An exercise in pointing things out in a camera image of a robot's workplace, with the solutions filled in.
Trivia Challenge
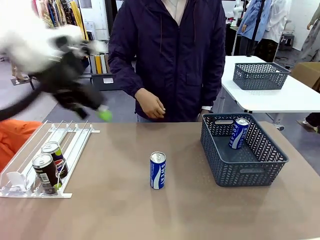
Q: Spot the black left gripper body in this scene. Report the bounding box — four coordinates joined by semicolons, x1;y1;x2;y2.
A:
51;49;106;118

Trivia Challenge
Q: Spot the black Pepsi can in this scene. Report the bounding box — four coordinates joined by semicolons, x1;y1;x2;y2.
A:
41;141;69;180

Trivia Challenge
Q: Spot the dark brown coffee can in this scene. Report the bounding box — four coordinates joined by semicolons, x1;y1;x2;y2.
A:
31;153;63;196

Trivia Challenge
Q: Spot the blue Pocari Sweat can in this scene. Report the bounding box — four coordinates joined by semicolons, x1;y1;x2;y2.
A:
149;151;167;190
229;117;251;150

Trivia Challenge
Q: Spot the grey plastic basket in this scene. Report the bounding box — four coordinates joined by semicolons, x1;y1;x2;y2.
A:
200;112;290;188
232;62;291;91

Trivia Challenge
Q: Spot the person's right hand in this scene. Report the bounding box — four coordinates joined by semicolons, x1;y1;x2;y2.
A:
134;87;166;120

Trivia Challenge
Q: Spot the dark bin with boards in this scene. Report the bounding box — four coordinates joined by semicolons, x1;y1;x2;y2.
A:
88;52;116;92

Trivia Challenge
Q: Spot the white printer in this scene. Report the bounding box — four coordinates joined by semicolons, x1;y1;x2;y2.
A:
83;21;97;41

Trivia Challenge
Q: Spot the mannequin in maroon top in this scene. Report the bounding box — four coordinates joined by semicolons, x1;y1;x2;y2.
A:
9;63;31;85

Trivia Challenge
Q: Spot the clothes rack with garments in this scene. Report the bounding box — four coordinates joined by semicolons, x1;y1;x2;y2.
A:
31;0;89;41

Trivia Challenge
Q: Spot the orange cloth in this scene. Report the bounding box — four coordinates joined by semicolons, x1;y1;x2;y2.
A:
0;119;43;173

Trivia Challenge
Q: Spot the person in navy jacket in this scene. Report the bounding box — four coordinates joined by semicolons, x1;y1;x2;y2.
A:
107;0;227;123

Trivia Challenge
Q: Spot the white side table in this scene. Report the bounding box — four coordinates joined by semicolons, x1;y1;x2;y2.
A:
221;55;320;113

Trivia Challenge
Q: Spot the mannequin in blue shirt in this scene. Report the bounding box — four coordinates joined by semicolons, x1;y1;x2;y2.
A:
236;0;272;57

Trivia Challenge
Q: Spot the grey stool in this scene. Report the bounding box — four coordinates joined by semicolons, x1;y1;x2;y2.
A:
279;31;296;51

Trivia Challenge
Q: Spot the mannequin in white shirt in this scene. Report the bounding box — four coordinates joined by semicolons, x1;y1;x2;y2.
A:
262;0;292;44

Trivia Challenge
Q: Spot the cardboard box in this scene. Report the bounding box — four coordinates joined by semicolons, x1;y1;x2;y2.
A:
291;61;320;92

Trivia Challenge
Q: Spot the person in black trousers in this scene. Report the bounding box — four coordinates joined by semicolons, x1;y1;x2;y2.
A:
302;112;320;134

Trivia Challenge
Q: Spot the mannequin in grey dress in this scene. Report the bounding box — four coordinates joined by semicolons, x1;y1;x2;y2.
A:
299;4;320;63

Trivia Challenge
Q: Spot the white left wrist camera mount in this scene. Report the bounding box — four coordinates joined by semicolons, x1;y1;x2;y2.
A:
86;40;107;55

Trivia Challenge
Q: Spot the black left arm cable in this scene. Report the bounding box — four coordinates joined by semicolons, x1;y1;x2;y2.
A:
0;86;55;121

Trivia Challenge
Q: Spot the white wire can dispenser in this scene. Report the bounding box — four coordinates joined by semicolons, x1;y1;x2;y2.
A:
0;120;101;200

